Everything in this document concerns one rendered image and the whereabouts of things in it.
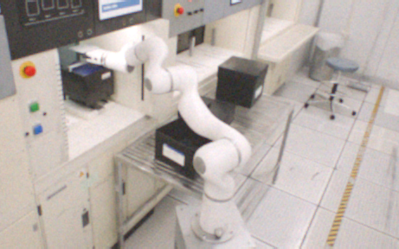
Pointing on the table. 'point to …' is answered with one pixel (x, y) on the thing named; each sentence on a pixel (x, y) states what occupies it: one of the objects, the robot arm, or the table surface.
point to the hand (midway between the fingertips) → (85, 51)
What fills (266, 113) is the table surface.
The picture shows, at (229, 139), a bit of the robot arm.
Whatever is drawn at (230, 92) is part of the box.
